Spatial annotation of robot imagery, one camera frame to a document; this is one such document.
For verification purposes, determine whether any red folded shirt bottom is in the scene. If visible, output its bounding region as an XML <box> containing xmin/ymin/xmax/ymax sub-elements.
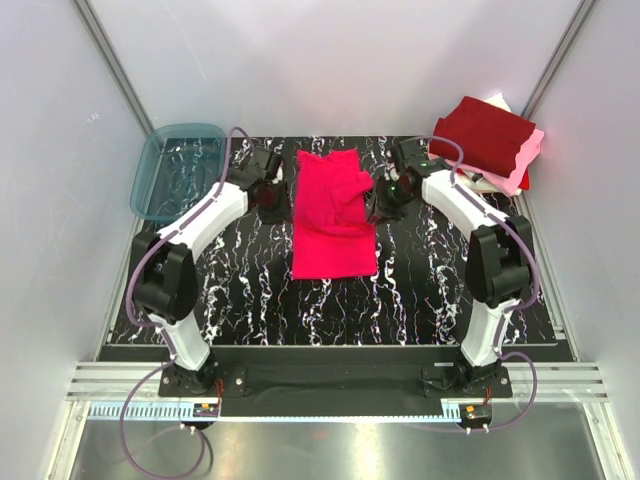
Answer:
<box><xmin>518</xmin><ymin>169</ymin><xmax>530</xmax><ymax>191</ymax></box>

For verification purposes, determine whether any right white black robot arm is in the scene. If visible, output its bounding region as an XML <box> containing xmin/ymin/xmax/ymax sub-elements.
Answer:
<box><xmin>369</xmin><ymin>165</ymin><xmax>540</xmax><ymax>397</ymax></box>

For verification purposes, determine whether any light pink folded shirt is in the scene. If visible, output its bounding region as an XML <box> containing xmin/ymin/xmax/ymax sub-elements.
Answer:
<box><xmin>456</xmin><ymin>129</ymin><xmax>545</xmax><ymax>196</ymax></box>

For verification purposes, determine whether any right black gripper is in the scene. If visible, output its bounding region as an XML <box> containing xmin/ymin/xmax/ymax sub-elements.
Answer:
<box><xmin>367</xmin><ymin>176</ymin><xmax>416</xmax><ymax>228</ymax></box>

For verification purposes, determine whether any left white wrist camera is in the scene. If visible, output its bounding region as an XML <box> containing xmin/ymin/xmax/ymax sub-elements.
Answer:
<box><xmin>245</xmin><ymin>148</ymin><xmax>284</xmax><ymax>181</ymax></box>

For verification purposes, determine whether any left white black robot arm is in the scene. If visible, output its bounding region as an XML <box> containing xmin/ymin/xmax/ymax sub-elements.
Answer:
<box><xmin>125</xmin><ymin>169</ymin><xmax>291</xmax><ymax>396</ymax></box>

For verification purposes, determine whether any dark red folded shirt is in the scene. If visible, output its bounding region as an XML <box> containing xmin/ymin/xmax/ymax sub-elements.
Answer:
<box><xmin>432</xmin><ymin>96</ymin><xmax>536</xmax><ymax>178</ymax></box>

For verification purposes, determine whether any bright pink t shirt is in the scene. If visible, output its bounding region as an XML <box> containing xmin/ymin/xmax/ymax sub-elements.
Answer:
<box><xmin>292</xmin><ymin>149</ymin><xmax>378</xmax><ymax>280</ymax></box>

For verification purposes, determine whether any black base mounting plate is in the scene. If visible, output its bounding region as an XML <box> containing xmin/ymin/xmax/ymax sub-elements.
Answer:
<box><xmin>164</xmin><ymin>344</ymin><xmax>514</xmax><ymax>419</ymax></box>

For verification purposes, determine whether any translucent blue plastic basin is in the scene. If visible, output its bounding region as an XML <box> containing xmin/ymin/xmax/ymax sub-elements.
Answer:
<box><xmin>130</xmin><ymin>123</ymin><xmax>226</xmax><ymax>224</ymax></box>

